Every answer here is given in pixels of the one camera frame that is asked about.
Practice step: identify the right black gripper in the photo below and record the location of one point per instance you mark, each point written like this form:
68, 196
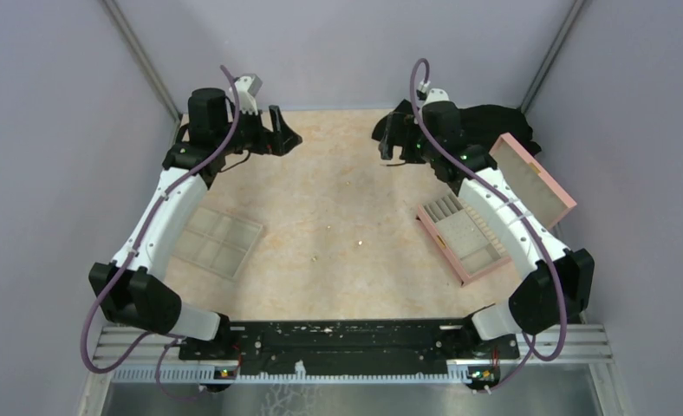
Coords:
396, 128

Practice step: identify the grey divided tray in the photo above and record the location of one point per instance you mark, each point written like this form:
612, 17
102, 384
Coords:
218, 242

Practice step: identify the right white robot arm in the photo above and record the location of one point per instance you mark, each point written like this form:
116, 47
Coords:
553, 292

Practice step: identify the aluminium frame rail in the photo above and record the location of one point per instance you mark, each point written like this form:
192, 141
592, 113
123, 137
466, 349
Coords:
583, 343

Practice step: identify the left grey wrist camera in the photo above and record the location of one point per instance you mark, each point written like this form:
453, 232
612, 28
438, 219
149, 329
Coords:
246, 87

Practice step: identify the white toothed cable rail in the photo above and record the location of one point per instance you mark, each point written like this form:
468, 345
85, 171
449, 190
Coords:
211, 375

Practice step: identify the black cloth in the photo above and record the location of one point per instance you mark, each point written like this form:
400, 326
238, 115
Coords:
482, 125

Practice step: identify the pink jewelry box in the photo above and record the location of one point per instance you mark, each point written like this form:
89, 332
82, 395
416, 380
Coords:
479, 231

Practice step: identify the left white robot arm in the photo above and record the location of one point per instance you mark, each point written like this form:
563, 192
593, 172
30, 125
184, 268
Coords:
130, 288

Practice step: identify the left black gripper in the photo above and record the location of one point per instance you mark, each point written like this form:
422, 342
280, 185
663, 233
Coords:
282, 139

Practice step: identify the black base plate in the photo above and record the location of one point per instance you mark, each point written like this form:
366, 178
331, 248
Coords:
349, 347

